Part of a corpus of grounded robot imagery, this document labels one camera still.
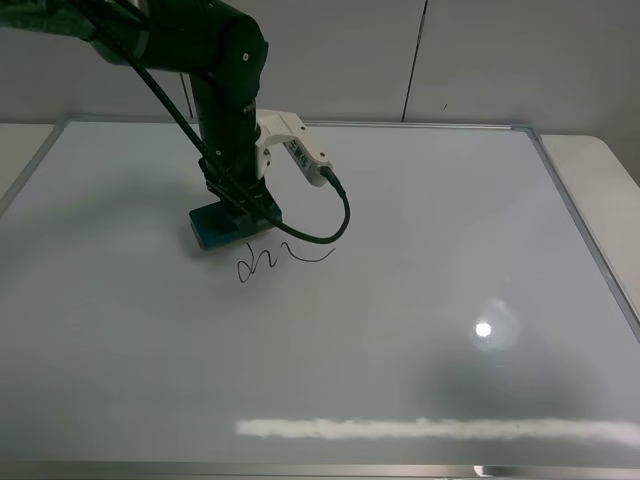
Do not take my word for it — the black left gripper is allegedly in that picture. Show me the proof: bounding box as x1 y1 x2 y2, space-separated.
203 169 282 228

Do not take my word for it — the teal whiteboard eraser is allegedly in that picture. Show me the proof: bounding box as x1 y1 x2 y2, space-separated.
189 201 271 250

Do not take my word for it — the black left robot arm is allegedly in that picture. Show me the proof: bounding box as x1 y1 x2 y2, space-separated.
1 1 281 226

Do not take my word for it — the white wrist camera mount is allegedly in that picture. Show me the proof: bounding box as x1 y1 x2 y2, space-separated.
255 110 333 187

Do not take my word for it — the black braided cable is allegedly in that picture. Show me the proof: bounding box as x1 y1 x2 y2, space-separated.
69 0 351 246

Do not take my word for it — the white whiteboard with aluminium frame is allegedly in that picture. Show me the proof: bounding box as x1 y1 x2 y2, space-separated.
1 119 639 479

